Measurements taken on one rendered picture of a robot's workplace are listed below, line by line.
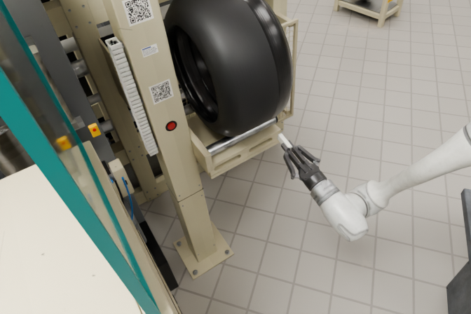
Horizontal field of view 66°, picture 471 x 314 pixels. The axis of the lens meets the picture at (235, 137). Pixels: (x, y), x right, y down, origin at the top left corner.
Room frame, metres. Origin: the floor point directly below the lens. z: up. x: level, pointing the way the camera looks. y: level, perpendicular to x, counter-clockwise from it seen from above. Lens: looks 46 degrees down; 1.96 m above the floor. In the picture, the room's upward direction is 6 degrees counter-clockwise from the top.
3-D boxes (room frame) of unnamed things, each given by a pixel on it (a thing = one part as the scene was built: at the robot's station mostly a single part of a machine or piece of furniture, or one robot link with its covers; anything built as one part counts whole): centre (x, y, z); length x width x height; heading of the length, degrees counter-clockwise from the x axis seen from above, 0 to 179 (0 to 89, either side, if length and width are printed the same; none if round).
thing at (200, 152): (1.09, 0.20, 0.90); 0.40 x 0.03 x 0.10; 28
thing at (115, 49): (0.97, 0.32, 1.19); 0.05 x 0.04 x 0.48; 28
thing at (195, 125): (1.17, 0.05, 0.80); 0.37 x 0.36 x 0.02; 28
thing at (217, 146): (1.05, -0.03, 0.90); 0.35 x 0.05 x 0.05; 118
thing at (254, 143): (1.05, -0.02, 0.83); 0.36 x 0.09 x 0.06; 118
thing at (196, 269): (1.03, 0.26, 0.01); 0.27 x 0.27 x 0.02; 28
